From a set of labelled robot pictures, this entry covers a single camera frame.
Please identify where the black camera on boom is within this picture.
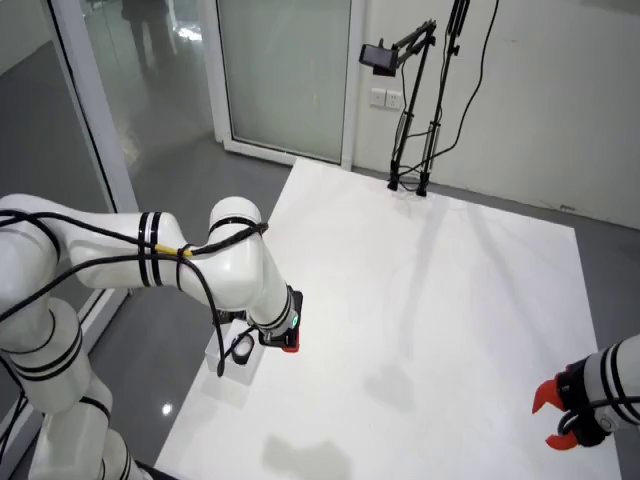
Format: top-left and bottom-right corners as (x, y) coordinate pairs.
(359, 39), (401, 78)

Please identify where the glass partition white frame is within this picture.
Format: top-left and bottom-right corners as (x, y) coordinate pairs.
(0, 0), (141, 331)

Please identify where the dark-clothed person behind glass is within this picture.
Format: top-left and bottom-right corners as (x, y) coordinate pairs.
(121, 0), (180, 79)

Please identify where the black straight stand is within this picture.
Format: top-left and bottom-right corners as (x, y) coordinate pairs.
(415, 0), (472, 197)

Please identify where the black electrical tape roll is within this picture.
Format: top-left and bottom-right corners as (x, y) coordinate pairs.
(226, 334), (255, 366)

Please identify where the black hanging cable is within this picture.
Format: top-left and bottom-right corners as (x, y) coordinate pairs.
(397, 0), (501, 180)

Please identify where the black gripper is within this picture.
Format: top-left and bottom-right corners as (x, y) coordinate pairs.
(531, 360), (619, 450)
(256, 288), (305, 356)

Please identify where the frosted glass door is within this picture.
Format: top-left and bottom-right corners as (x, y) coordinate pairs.
(203, 0), (369, 169)

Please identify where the white rectangular bin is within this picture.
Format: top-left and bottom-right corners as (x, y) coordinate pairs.
(203, 319), (267, 387)

